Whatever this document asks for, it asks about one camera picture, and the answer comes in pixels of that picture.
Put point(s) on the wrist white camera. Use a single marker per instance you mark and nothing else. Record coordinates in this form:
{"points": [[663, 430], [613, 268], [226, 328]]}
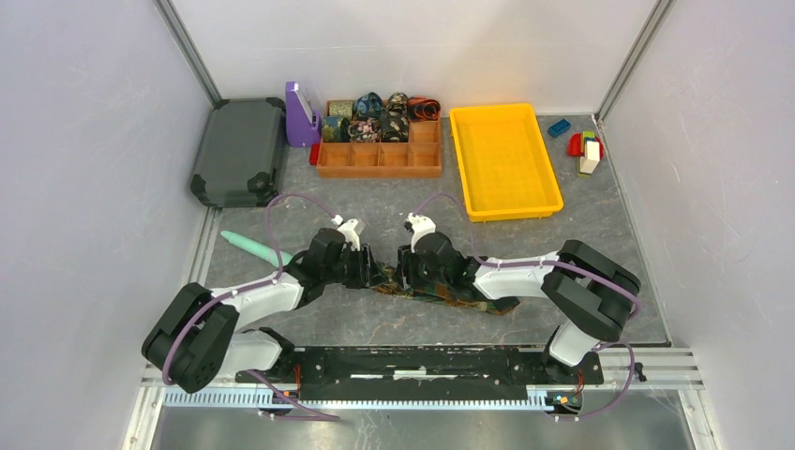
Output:
{"points": [[351, 229], [418, 226]]}

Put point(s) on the black yellow rolled tie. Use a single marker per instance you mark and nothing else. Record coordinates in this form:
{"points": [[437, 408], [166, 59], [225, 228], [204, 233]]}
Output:
{"points": [[397, 103]]}

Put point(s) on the olive patterned rolled tie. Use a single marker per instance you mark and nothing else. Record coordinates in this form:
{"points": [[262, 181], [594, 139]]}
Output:
{"points": [[340, 108]]}

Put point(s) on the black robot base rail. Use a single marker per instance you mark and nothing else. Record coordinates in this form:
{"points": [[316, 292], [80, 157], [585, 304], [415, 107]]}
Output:
{"points": [[394, 373]]}

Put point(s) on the dark grey suitcase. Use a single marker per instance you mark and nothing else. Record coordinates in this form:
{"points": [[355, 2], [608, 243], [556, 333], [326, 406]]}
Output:
{"points": [[240, 155]]}

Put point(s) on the teal green pen tool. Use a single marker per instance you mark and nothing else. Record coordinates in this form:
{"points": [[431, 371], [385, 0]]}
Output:
{"points": [[255, 248]]}

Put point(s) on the small red block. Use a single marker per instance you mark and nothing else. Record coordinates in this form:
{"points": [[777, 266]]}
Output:
{"points": [[314, 154]]}

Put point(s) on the pink floral rolled tie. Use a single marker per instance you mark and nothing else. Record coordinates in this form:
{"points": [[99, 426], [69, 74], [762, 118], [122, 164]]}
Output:
{"points": [[365, 131]]}

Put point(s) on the orange black rolled tie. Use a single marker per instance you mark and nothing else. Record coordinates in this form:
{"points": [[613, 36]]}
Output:
{"points": [[422, 109]]}

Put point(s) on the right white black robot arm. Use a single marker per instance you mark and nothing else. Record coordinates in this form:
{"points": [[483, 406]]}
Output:
{"points": [[596, 295]]}

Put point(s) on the purple dispenser stand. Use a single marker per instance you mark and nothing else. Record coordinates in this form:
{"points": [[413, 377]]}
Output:
{"points": [[303, 123]]}

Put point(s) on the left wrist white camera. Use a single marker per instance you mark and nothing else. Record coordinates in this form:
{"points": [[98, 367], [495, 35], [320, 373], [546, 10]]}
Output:
{"points": [[351, 229]]}

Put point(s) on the cream toy block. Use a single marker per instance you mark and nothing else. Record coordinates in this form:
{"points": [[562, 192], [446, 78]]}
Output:
{"points": [[590, 157]]}

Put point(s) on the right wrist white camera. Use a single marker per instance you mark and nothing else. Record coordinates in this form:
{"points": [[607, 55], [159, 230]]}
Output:
{"points": [[418, 226]]}

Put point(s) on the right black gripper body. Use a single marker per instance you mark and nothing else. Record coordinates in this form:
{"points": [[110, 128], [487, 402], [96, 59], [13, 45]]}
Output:
{"points": [[414, 273]]}

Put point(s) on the yellow plastic tray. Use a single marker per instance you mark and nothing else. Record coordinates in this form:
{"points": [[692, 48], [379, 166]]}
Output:
{"points": [[504, 166]]}

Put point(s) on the dark blue rolled tie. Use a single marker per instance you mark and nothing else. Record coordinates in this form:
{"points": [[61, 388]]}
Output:
{"points": [[367, 106]]}

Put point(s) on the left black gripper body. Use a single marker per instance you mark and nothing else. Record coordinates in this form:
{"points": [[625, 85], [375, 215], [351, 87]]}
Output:
{"points": [[353, 275]]}

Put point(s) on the black floral rolled tie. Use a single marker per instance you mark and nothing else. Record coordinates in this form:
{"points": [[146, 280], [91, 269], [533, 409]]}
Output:
{"points": [[394, 127]]}

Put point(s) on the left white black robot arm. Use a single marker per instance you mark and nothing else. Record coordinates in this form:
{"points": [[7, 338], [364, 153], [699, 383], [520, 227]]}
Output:
{"points": [[205, 334]]}

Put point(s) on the blue toy brick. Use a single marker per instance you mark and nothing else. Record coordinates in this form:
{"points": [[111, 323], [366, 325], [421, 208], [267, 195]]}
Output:
{"points": [[558, 128]]}

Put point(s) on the orange compartment organizer box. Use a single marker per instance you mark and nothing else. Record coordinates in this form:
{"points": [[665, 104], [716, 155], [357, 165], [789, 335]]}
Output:
{"points": [[419, 157]]}

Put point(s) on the teal navy rolled tie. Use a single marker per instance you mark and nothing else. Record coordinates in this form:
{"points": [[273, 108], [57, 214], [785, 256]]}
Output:
{"points": [[336, 129]]}

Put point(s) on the orange blue floral tie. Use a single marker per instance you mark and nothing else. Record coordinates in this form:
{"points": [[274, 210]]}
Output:
{"points": [[438, 294]]}

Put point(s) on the red toy block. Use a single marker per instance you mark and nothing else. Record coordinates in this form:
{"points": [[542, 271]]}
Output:
{"points": [[575, 146]]}

